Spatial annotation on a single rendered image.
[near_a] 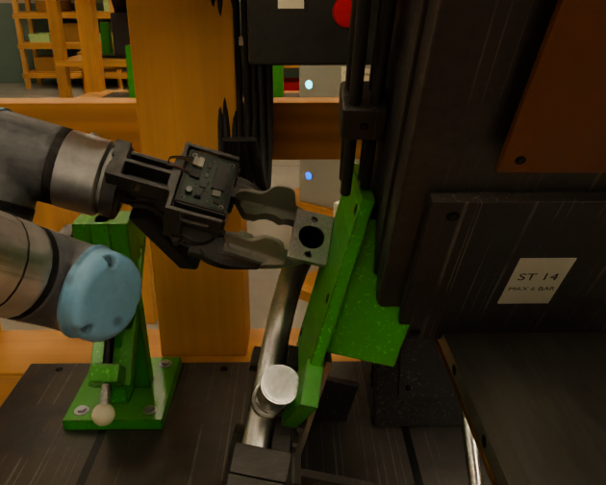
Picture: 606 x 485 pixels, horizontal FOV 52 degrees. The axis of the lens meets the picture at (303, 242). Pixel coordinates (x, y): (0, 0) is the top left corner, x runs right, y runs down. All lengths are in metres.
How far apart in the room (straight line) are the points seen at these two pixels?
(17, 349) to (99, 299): 0.65
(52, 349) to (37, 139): 0.57
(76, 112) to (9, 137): 0.42
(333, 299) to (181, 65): 0.45
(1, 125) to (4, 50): 11.15
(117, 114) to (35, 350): 0.42
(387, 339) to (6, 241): 0.34
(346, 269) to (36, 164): 0.29
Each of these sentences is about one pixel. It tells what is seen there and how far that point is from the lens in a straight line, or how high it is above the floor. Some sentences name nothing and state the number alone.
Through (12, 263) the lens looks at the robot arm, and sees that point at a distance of 0.47.
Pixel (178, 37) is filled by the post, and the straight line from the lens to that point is 0.88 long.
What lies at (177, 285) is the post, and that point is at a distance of 0.98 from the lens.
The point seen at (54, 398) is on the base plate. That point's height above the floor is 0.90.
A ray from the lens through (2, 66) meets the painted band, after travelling 11.83.
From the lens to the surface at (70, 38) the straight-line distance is 10.63.
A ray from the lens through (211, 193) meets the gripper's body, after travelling 0.57.
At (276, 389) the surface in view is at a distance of 0.60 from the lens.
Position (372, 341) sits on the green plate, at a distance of 0.59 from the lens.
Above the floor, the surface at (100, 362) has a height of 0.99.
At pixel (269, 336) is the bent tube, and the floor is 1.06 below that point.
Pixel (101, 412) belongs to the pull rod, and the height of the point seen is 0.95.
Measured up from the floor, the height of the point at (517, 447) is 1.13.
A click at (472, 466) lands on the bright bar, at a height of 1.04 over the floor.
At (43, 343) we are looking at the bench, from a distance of 1.15.
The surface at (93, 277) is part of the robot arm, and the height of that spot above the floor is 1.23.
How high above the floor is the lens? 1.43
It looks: 22 degrees down
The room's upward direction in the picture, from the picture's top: straight up
